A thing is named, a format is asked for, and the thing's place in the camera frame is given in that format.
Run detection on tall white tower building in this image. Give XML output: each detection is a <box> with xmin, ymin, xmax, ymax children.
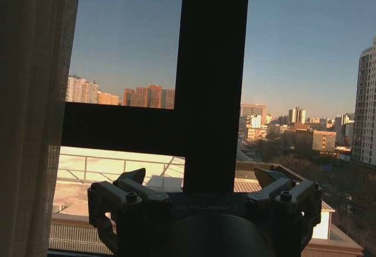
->
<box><xmin>351</xmin><ymin>36</ymin><xmax>376</xmax><ymax>166</ymax></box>

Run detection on dark window frame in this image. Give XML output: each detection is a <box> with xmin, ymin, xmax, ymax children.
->
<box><xmin>46</xmin><ymin>0</ymin><xmax>251</xmax><ymax>257</ymax></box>

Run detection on orange brick apartment buildings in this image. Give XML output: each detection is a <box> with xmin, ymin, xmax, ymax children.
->
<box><xmin>122</xmin><ymin>84</ymin><xmax>176</xmax><ymax>110</ymax></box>

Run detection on white rooftop metal railing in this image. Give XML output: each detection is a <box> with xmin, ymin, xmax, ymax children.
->
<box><xmin>56</xmin><ymin>154</ymin><xmax>186</xmax><ymax>185</ymax></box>

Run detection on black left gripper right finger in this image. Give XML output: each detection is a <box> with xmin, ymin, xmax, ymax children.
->
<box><xmin>246</xmin><ymin>167</ymin><xmax>324</xmax><ymax>236</ymax></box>

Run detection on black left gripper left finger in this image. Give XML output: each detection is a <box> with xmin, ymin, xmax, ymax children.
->
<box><xmin>87</xmin><ymin>167</ymin><xmax>171</xmax><ymax>255</ymax></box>

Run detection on beige sheer curtain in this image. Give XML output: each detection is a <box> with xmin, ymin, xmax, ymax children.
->
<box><xmin>0</xmin><ymin>0</ymin><xmax>82</xmax><ymax>257</ymax></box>

